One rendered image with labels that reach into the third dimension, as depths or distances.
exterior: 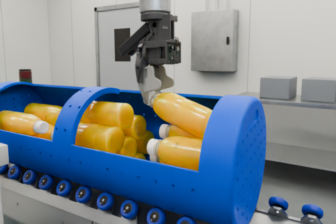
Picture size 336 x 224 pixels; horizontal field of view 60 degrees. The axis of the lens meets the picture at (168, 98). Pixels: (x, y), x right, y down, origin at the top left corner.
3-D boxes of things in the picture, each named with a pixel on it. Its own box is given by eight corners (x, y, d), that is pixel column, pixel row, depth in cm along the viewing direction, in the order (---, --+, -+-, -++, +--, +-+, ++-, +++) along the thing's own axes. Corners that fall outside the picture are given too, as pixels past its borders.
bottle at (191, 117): (231, 112, 66) (164, 83, 74) (219, 122, 61) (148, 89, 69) (222, 138, 69) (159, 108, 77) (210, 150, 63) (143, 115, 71)
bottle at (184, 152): (235, 185, 60) (158, 167, 69) (242, 153, 63) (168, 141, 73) (227, 172, 55) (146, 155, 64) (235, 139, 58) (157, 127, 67)
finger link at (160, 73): (172, 103, 73) (168, 66, 70) (152, 101, 76) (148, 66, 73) (178, 99, 75) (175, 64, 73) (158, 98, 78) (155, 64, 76)
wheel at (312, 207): (323, 213, 64) (323, 205, 66) (301, 208, 67) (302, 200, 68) (322, 222, 67) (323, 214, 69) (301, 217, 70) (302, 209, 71)
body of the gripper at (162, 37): (165, 66, 66) (165, 11, 64) (135, 66, 70) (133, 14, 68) (181, 65, 72) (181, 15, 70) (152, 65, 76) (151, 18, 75)
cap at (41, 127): (31, 130, 88) (35, 130, 87) (37, 118, 89) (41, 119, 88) (41, 135, 91) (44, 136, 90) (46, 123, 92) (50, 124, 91)
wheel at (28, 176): (35, 175, 85) (40, 177, 87) (30, 165, 88) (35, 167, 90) (23, 186, 85) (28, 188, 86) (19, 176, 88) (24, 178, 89)
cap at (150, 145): (159, 159, 69) (152, 157, 70) (164, 144, 71) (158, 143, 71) (152, 152, 66) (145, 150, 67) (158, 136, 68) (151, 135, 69)
